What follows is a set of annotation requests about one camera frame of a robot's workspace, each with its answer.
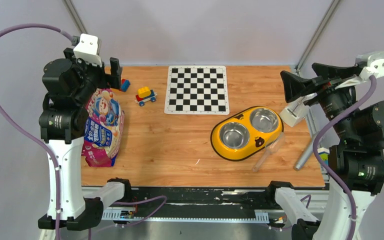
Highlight purple cable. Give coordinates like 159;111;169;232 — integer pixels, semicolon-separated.
0;23;77;240
312;75;378;240

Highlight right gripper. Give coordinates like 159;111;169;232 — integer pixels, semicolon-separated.
280;60;359;140

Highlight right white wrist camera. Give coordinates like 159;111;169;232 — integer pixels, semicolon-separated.
336;51;384;90

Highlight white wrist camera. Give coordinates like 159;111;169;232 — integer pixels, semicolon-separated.
73;33;103;67
336;51;384;90

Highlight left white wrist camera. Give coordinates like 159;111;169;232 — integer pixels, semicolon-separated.
73;33;103;67

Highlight pink pet food bag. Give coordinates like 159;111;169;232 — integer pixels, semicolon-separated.
81;89;125;168

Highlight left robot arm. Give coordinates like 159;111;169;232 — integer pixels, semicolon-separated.
38;48;133;231

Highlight toy block car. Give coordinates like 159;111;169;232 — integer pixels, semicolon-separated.
135;86;158;107

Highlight green blue block toy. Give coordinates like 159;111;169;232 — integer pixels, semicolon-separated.
317;147;330;165

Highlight clear plastic scoop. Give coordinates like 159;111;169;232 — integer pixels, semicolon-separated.
251;132;285;173

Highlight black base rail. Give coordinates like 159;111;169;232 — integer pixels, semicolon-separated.
80;185;330;224

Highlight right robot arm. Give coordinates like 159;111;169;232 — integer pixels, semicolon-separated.
265;58;384;240

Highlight black white chessboard mat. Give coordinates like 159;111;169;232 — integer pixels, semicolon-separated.
164;65;230;115

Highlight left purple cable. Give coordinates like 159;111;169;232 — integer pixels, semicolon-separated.
0;23;77;240

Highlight silver microphone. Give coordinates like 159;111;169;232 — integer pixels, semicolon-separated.
293;131;320;171

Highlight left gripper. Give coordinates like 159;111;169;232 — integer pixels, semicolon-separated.
62;48;121;106

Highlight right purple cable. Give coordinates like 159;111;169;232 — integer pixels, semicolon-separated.
312;75;378;240

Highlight yellow double pet bowl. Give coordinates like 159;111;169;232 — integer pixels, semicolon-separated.
210;106;284;162

